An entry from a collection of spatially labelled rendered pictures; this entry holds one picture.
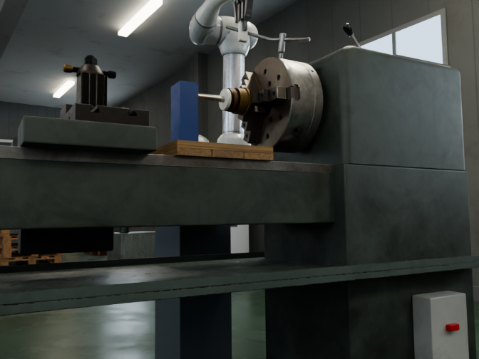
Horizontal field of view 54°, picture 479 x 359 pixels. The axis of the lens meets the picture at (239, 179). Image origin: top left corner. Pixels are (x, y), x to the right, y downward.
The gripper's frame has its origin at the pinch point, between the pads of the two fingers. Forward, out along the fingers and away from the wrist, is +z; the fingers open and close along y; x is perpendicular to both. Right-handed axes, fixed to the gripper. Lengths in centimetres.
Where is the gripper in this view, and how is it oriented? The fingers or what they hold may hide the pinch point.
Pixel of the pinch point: (242, 31)
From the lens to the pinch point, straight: 170.9
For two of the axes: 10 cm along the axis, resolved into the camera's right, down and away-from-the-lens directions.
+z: -0.1, 10.0, -0.5
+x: 8.7, 0.3, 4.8
